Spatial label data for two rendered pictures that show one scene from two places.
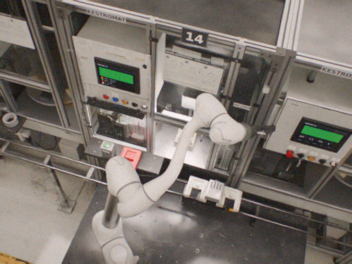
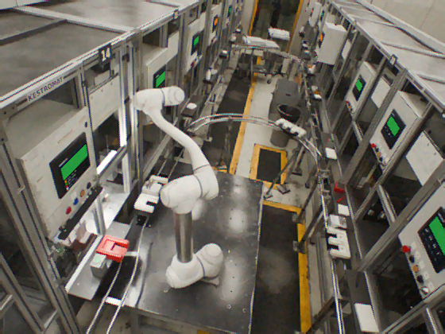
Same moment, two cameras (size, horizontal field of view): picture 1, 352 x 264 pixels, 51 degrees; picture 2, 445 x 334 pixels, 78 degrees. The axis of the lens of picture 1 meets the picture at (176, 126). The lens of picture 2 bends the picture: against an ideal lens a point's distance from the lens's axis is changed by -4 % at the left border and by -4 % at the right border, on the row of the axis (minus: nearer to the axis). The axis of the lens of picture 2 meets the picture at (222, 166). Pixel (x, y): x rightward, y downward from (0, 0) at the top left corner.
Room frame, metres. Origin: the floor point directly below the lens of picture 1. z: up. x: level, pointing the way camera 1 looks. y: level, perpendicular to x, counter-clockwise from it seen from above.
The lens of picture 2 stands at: (0.86, 1.34, 2.51)
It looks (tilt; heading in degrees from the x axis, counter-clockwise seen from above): 38 degrees down; 261
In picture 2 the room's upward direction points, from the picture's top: 12 degrees clockwise
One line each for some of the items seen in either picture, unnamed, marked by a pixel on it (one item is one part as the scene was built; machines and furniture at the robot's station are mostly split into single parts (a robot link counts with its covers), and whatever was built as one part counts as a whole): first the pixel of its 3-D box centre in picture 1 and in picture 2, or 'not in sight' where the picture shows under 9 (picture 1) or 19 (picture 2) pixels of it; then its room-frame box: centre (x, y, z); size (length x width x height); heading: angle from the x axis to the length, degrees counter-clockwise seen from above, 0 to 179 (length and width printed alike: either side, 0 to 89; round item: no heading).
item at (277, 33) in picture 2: not in sight; (275, 48); (-1.18, -6.56, 0.48); 0.84 x 0.58 x 0.97; 86
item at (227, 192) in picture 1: (213, 195); (152, 195); (1.10, -0.29, 0.84); 0.36 x 0.14 x 0.10; 78
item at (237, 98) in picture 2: not in sight; (240, 91); (-0.12, -4.52, 0.01); 5.85 x 0.59 x 0.01; 78
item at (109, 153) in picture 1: (108, 149); (97, 265); (1.30, 0.44, 0.97); 0.08 x 0.08 x 0.12; 78
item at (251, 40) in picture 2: not in sight; (257, 59); (-0.52, -5.40, 0.48); 0.88 x 0.56 x 0.96; 6
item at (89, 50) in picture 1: (121, 64); (45, 166); (1.49, 0.34, 1.60); 0.42 x 0.29 x 0.46; 78
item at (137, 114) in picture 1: (115, 107); (81, 209); (1.36, 0.37, 1.37); 0.36 x 0.04 x 0.04; 78
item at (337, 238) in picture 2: not in sight; (335, 238); (-0.37, 0.00, 0.84); 0.37 x 0.14 x 0.10; 78
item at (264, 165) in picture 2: not in sight; (269, 165); (-0.36, -1.95, 0.01); 1.00 x 0.55 x 0.01; 78
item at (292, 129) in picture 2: not in sight; (290, 129); (-0.35, -1.62, 0.84); 0.37 x 0.14 x 0.10; 136
